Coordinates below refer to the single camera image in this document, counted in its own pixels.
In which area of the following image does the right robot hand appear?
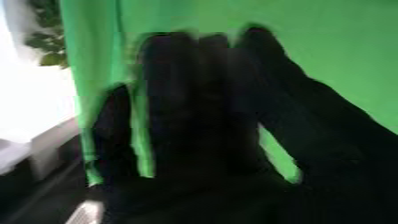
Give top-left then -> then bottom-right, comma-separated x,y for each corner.
81,24 -> 398,224

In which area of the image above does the green leafy plant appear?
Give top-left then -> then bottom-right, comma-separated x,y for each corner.
22,0 -> 70,70

